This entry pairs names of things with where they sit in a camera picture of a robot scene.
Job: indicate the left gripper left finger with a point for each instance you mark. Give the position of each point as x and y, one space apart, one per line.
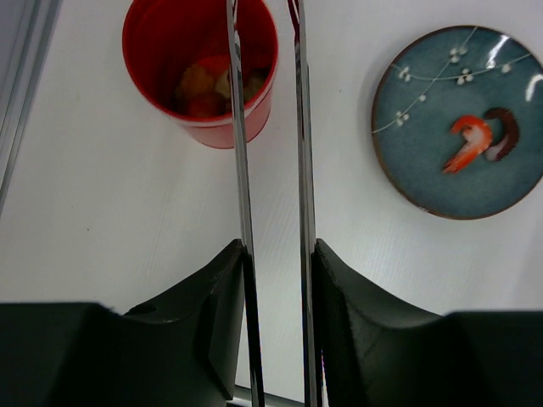
179 348

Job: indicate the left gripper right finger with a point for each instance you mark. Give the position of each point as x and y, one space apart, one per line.
379 350

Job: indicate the metal serving tongs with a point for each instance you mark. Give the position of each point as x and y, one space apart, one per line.
307 220

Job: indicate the crab stick piece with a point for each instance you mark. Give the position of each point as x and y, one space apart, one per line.
477 135

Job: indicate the dark octopus tentacle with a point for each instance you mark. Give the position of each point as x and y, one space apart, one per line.
510 133

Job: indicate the fried chicken drumstick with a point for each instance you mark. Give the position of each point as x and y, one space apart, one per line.
200 78

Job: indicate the blue ceramic plate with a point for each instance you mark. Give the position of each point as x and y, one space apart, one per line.
451 72

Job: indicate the red cylindrical container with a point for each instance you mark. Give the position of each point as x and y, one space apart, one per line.
161 40

